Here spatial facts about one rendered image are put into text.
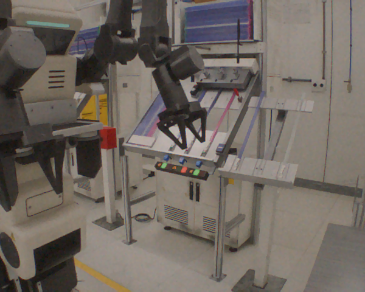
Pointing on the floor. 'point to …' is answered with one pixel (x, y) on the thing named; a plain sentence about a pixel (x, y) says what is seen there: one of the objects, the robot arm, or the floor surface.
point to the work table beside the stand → (343, 261)
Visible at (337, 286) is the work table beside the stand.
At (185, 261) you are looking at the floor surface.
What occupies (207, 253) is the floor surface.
